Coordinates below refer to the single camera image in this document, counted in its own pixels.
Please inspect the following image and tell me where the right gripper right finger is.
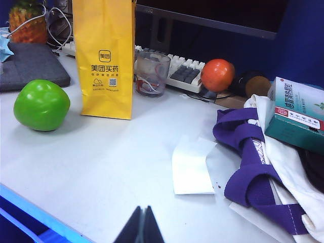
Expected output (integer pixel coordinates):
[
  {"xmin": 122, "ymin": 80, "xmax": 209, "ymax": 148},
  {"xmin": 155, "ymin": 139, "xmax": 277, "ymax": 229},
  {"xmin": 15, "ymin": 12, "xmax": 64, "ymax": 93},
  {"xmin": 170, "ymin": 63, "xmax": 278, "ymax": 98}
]
[{"xmin": 136, "ymin": 206, "xmax": 166, "ymax": 243}]

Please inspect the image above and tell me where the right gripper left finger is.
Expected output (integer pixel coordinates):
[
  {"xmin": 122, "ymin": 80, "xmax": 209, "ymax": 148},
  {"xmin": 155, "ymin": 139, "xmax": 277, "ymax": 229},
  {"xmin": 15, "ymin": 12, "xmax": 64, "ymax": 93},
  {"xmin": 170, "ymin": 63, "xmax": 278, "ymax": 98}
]
[{"xmin": 113, "ymin": 206, "xmax": 144, "ymax": 243}]

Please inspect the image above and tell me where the green apple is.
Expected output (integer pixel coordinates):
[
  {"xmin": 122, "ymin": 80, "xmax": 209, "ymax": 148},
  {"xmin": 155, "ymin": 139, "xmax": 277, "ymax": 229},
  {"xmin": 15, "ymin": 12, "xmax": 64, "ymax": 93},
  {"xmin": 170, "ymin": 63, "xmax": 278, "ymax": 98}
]
[{"xmin": 13, "ymin": 78, "xmax": 71, "ymax": 132}]

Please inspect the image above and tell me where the folded white paper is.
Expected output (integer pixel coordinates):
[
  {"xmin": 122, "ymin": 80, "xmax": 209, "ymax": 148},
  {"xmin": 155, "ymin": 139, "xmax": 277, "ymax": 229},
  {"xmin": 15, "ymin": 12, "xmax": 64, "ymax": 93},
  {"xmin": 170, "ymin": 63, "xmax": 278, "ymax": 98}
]
[{"xmin": 171, "ymin": 135, "xmax": 218, "ymax": 195}]

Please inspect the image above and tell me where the white and purple tote bag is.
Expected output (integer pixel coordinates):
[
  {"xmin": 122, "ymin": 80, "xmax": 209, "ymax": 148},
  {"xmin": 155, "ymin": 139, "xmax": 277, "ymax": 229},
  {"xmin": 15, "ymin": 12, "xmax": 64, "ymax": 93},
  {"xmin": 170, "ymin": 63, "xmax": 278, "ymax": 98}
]
[{"xmin": 212, "ymin": 94, "xmax": 324, "ymax": 243}]

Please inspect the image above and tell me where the yellow paper bag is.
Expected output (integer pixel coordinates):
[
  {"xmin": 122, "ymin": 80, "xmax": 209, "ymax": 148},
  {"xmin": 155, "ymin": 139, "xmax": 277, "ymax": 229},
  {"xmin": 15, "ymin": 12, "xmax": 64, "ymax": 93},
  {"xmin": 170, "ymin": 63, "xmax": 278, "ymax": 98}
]
[{"xmin": 72, "ymin": 0, "xmax": 137, "ymax": 120}]

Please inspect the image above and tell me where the flat white paper sheet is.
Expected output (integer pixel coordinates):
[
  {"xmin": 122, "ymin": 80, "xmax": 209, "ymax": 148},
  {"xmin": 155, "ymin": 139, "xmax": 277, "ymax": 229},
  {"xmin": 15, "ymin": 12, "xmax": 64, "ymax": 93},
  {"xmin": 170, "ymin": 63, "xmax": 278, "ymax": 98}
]
[{"xmin": 229, "ymin": 198, "xmax": 281, "ymax": 241}]

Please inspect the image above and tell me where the clear glass cup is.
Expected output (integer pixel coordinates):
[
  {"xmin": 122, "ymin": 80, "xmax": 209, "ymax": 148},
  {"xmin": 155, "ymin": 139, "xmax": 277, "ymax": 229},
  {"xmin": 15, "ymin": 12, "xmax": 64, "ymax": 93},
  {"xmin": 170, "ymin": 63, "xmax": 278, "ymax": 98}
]
[{"xmin": 134, "ymin": 52, "xmax": 172, "ymax": 98}]

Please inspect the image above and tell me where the white and grey keyboard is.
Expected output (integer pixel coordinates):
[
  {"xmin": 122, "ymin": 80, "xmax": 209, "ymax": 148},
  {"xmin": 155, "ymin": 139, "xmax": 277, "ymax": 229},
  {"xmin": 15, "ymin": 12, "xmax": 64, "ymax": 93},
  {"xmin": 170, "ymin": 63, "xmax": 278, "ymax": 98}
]
[{"xmin": 62, "ymin": 42, "xmax": 207, "ymax": 93}]

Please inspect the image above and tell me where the orange round fruit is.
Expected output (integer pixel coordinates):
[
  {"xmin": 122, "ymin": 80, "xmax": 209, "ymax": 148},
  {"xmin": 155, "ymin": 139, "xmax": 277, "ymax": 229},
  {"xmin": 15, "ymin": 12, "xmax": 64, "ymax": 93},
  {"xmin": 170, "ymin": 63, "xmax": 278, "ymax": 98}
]
[{"xmin": 200, "ymin": 58, "xmax": 235, "ymax": 92}]

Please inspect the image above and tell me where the black round object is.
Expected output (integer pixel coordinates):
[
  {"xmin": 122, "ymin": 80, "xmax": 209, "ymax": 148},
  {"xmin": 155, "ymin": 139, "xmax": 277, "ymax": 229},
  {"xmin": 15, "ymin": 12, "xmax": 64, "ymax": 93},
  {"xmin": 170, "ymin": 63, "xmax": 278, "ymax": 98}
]
[{"xmin": 229, "ymin": 70, "xmax": 264, "ymax": 97}]

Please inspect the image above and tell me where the brown kiwi fruit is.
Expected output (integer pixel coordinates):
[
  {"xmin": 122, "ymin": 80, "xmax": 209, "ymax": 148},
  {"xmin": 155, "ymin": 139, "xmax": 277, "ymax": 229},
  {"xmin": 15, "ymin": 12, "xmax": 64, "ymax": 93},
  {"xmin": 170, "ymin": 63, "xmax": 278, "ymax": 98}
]
[{"xmin": 245, "ymin": 77, "xmax": 272, "ymax": 98}]

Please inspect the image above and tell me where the green white medicine box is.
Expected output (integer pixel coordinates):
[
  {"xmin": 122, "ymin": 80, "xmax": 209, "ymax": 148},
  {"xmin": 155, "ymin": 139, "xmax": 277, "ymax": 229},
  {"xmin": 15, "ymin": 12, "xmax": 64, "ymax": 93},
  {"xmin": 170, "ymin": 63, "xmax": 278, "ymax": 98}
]
[{"xmin": 264, "ymin": 76, "xmax": 324, "ymax": 150}]

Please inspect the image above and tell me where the grey fabric laptop sleeve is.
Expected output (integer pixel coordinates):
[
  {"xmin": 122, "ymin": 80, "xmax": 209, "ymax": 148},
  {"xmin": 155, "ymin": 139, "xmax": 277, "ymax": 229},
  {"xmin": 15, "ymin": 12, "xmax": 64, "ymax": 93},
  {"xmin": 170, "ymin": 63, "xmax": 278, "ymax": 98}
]
[{"xmin": 0, "ymin": 42, "xmax": 71, "ymax": 93}]

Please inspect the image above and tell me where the light blue tissue pack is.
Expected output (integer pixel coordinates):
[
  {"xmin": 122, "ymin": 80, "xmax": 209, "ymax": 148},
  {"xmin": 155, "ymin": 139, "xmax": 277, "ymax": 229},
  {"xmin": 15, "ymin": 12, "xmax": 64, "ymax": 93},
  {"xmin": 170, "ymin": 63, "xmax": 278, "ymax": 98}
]
[{"xmin": 0, "ymin": 26, "xmax": 15, "ymax": 63}]

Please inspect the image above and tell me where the black computer monitor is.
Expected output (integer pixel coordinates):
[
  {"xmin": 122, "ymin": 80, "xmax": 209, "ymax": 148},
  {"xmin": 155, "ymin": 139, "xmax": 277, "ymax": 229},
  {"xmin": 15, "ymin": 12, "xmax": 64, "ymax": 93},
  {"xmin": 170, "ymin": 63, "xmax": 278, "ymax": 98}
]
[{"xmin": 135, "ymin": 0, "xmax": 289, "ymax": 54}]

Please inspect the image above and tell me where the pineapple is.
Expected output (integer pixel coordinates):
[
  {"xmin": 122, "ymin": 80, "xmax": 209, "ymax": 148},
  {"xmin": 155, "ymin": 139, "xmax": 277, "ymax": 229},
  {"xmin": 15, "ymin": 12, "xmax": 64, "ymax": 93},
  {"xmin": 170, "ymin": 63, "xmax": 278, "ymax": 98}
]
[{"xmin": 8, "ymin": 0, "xmax": 48, "ymax": 44}]

